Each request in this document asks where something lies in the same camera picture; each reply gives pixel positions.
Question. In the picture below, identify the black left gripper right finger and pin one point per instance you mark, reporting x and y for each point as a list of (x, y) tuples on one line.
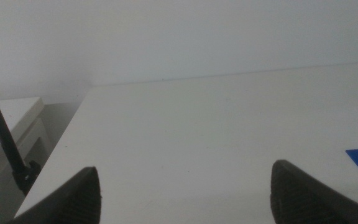
[(303, 199)]

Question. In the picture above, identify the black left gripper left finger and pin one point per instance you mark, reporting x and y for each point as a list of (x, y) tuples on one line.
[(73, 202)]

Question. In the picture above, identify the black table clamp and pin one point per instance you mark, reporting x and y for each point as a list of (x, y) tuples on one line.
[(26, 177)]

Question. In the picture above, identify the white side cabinet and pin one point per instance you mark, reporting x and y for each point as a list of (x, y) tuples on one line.
[(8, 124)]

